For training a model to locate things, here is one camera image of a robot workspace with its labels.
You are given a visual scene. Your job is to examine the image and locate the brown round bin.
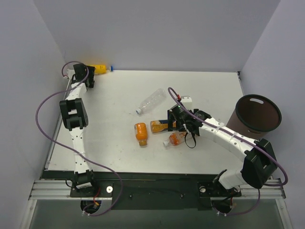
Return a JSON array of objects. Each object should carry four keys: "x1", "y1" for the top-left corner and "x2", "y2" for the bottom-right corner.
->
[{"x1": 226, "y1": 94, "x2": 282, "y2": 139}]

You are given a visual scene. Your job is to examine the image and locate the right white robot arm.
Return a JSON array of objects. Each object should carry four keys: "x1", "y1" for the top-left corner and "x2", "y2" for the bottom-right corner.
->
[{"x1": 167, "y1": 105, "x2": 277, "y2": 195}]

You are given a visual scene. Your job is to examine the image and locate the orange bottle navy label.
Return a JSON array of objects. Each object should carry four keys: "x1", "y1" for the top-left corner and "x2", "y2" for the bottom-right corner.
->
[{"x1": 150, "y1": 120, "x2": 178, "y2": 134}]

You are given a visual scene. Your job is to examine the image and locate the clear empty plastic bottle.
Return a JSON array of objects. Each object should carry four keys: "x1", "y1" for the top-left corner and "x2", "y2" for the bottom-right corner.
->
[{"x1": 135, "y1": 88, "x2": 166, "y2": 115}]

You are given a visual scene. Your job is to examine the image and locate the black loop cable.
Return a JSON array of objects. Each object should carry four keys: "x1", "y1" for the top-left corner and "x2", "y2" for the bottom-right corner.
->
[{"x1": 185, "y1": 130, "x2": 196, "y2": 149}]

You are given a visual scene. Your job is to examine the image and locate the yellow bottle blue cap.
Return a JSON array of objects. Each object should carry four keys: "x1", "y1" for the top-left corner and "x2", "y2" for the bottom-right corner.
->
[{"x1": 86, "y1": 64, "x2": 114, "y2": 75}]

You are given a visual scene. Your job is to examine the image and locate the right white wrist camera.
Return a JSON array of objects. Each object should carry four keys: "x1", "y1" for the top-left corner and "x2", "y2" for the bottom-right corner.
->
[{"x1": 177, "y1": 96, "x2": 193, "y2": 112}]

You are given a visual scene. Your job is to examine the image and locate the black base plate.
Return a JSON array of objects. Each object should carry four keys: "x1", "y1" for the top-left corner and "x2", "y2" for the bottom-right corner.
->
[{"x1": 42, "y1": 171, "x2": 241, "y2": 214}]

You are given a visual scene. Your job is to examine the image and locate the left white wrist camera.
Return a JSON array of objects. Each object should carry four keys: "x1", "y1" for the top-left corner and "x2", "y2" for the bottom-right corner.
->
[{"x1": 63, "y1": 69, "x2": 75, "y2": 79}]

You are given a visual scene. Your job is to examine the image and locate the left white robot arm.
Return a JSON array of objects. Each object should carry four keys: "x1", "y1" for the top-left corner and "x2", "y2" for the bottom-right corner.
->
[{"x1": 60, "y1": 62, "x2": 98, "y2": 197}]

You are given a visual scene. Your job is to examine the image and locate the short orange juice bottle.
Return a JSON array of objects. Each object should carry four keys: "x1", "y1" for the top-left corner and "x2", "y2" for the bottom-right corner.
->
[{"x1": 134, "y1": 123, "x2": 148, "y2": 146}]

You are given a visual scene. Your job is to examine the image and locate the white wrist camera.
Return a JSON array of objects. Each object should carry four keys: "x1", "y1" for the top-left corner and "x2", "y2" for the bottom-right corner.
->
[
  {"x1": 63, "y1": 69, "x2": 75, "y2": 79},
  {"x1": 177, "y1": 96, "x2": 193, "y2": 112}
]

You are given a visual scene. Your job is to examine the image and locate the orange floral tea bottle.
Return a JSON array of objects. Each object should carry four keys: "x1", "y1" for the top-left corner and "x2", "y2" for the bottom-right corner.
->
[{"x1": 163, "y1": 131, "x2": 191, "y2": 147}]

